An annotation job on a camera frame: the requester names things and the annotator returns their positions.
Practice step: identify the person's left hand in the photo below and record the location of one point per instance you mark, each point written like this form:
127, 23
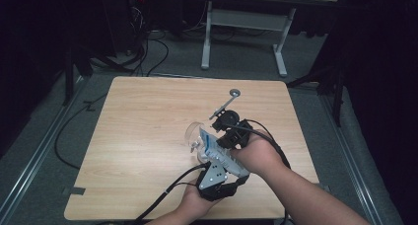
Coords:
197, 205

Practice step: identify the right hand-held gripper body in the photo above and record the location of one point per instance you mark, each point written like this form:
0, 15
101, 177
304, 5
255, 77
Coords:
230, 118

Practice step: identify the black stand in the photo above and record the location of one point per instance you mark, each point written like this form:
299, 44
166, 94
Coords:
338, 100
68, 77

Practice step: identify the person's right hand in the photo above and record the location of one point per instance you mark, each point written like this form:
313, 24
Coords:
259, 156

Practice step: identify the clear jar with hinged lid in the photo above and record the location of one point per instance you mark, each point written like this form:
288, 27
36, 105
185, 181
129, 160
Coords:
193, 133

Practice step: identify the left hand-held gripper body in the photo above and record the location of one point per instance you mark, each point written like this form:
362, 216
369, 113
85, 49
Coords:
212, 177

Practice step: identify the dark computer tower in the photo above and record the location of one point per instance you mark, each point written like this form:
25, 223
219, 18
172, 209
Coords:
125, 21

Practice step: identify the grey round table grommet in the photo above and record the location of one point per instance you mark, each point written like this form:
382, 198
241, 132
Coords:
237, 91

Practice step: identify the white and blue bag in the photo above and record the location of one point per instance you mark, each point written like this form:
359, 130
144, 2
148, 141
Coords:
223, 157

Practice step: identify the metal floor rail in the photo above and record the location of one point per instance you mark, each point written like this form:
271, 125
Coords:
36, 154
351, 162

